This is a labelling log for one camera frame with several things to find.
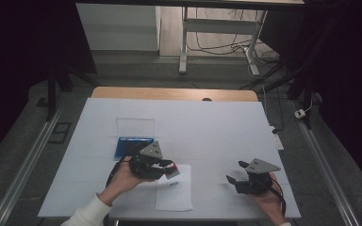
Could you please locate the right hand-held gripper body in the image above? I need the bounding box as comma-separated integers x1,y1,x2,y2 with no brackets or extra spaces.
234,157,282,195

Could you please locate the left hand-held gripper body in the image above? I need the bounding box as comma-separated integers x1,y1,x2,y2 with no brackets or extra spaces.
128,140,171,181

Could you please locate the red and white stamp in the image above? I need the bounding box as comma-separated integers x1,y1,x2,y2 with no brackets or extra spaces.
165,162,182,181

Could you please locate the blue ink pad case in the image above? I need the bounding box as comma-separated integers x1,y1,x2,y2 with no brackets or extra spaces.
113,118,156,162

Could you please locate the white paper sheet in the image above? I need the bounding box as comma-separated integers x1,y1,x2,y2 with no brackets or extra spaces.
155,164,194,212

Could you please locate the person's right hand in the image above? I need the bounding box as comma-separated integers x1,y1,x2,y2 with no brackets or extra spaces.
249,172,287,226

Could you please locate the person's left hand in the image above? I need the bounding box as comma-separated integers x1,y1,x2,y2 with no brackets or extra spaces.
98,156,154,206

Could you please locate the white power strip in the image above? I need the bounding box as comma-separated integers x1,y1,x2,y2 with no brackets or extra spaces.
270,125,285,151

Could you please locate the large white board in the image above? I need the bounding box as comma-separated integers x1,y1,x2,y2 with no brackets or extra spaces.
38,97,302,219

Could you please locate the person's left white sleeve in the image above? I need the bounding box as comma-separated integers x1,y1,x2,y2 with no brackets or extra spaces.
60,193,113,226

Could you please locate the small white adapter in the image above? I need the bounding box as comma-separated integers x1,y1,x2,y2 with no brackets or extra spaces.
294,99,314,120

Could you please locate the black stand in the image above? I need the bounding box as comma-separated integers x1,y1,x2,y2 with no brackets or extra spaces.
45,62,100,122
239,62,316,130

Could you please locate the white cabinet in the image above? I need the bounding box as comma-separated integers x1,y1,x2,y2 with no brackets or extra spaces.
75,3,161,52

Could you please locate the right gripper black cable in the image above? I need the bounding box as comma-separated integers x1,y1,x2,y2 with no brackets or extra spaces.
270,184,288,218

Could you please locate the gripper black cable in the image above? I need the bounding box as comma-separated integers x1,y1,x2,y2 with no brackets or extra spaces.
270,184,288,218
105,155,134,190

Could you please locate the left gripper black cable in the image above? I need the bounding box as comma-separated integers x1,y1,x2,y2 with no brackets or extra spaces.
105,155,134,190

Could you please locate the aluminium floor rail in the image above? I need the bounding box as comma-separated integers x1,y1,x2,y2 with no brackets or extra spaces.
0,106,65,226
290,100,361,226

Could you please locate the black floor socket frame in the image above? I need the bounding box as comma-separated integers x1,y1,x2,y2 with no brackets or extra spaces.
48,121,72,145

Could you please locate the tangle of black floor cables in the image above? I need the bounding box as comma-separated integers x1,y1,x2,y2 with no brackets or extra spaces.
187,8,281,79

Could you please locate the white desk frame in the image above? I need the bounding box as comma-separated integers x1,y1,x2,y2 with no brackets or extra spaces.
74,0,305,77

